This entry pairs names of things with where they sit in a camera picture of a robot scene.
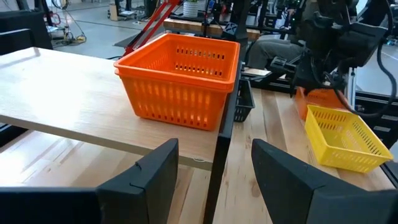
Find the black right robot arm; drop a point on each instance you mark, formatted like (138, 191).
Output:
(357, 37)

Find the black plastic basket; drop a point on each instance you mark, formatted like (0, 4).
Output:
(245, 102)

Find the black box-shaped furniture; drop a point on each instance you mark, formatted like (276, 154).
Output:
(21, 31)

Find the wooden background table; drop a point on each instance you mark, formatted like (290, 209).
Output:
(186, 26)

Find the yellow plastic basket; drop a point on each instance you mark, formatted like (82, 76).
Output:
(342, 140)

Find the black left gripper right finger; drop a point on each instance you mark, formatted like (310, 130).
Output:
(280, 186)

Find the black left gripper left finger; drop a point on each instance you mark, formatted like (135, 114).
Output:
(146, 186)

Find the wooden shelf with black frame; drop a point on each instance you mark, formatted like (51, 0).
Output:
(62, 90)

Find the person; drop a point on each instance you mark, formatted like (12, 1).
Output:
(270, 51)

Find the small potted plant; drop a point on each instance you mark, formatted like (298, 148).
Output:
(190, 8)

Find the orange plastic basket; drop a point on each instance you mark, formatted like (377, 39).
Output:
(199, 53)
(320, 98)
(174, 105)

